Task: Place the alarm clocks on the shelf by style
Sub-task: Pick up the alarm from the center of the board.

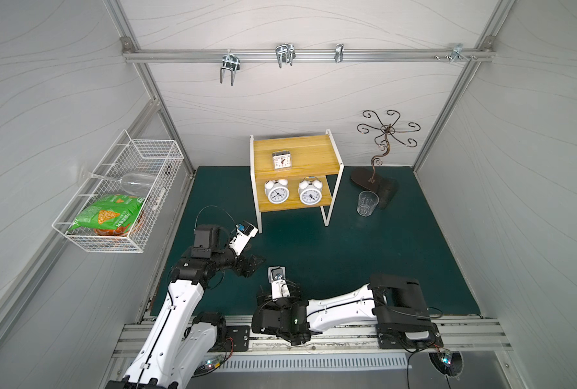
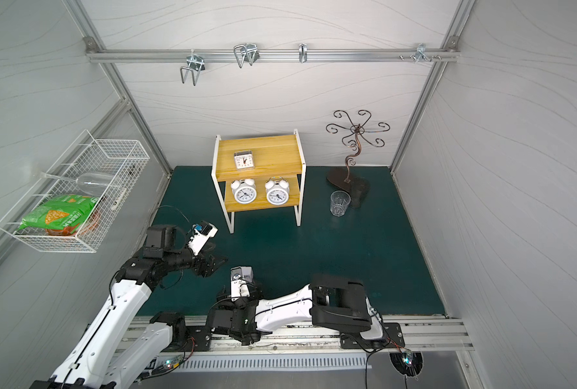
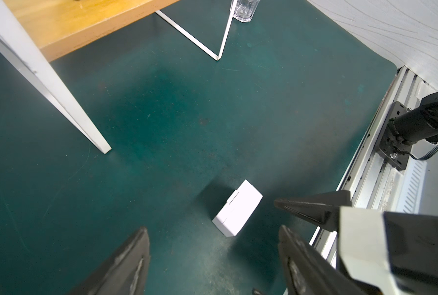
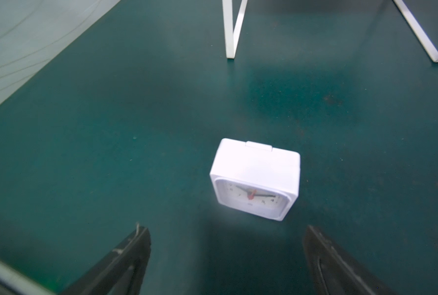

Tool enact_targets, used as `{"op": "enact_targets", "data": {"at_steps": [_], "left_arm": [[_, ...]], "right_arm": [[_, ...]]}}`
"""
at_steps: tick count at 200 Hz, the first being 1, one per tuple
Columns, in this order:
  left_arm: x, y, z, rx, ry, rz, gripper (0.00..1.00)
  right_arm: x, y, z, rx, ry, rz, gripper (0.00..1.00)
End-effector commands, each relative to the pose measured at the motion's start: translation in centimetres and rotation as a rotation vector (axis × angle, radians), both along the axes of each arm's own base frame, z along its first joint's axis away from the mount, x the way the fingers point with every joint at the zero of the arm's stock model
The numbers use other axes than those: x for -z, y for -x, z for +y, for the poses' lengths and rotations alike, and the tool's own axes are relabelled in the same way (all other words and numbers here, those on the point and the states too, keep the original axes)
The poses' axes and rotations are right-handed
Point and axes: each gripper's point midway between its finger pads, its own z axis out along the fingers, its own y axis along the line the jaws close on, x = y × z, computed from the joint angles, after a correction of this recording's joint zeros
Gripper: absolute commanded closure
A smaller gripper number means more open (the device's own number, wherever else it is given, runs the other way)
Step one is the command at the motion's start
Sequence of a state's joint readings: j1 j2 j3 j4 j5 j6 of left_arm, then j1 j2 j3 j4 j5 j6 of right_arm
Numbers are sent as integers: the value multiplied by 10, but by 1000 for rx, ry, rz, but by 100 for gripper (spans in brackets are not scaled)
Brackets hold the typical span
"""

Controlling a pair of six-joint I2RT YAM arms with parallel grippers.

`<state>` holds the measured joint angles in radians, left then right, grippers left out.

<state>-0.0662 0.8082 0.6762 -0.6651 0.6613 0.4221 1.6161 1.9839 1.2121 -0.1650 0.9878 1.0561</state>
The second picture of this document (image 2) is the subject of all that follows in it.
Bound clear drinking glass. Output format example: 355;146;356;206
330;191;352;217

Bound small metal hook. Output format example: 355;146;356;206
298;43;308;63

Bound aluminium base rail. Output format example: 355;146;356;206
117;314;475;353

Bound round black fan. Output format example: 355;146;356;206
390;351;424;377

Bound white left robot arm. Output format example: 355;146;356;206
32;221;226;388

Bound right metal hook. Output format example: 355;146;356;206
398;44;441;63

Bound dark metal jewelry stand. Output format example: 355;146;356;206
326;110;390;209

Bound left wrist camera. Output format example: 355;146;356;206
187;221;218;255

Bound white wire basket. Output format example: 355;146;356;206
0;131;150;253

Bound yellow wooden two-tier shelf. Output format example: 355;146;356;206
211;130;306;233

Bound green snack bag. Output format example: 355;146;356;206
18;194;100;234

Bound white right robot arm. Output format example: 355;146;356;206
206;267;389;351

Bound metal double hook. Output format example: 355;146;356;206
180;51;206;86
233;43;260;68

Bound aluminium top rail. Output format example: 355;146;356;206
86;47;461;64

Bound white twin-bell alarm clock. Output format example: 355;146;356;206
230;178;258;204

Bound clear wine glass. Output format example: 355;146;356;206
41;172;124;197

